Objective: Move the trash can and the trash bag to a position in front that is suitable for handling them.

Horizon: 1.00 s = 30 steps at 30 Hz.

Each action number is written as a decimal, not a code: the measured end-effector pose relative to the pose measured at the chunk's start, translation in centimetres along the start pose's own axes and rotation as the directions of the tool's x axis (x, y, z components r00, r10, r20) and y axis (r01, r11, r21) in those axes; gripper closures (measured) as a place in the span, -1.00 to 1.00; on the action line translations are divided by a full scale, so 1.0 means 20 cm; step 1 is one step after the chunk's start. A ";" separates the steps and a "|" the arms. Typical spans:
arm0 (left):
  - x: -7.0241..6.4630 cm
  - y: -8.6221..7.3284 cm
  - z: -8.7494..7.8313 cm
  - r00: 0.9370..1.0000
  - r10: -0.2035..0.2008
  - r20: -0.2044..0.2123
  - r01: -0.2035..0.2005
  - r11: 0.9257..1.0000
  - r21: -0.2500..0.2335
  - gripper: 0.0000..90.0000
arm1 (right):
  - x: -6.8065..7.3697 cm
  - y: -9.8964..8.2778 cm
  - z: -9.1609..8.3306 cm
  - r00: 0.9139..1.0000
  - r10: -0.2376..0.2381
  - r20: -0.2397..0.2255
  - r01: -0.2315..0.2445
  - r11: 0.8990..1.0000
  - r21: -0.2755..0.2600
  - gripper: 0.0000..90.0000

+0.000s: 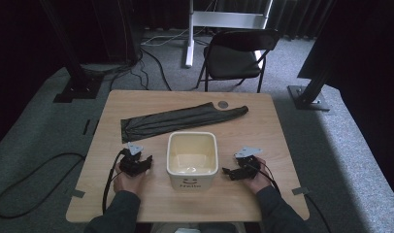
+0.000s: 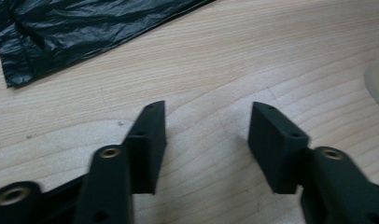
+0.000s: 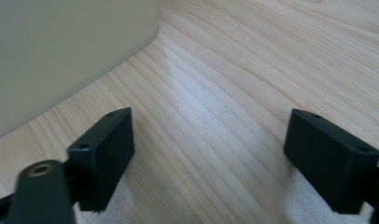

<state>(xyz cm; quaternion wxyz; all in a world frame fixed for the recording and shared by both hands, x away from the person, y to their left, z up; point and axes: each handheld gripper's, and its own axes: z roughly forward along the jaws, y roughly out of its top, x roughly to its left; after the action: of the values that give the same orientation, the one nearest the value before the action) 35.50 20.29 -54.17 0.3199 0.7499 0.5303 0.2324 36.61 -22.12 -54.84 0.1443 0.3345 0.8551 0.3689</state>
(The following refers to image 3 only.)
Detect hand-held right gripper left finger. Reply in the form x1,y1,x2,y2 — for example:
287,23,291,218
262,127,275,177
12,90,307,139
66,106,136,214

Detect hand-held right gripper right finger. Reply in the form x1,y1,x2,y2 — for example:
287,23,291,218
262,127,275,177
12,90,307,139
283,107,379,216

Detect cream plastic bin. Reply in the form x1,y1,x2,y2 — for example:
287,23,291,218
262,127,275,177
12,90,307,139
0,0,161,142

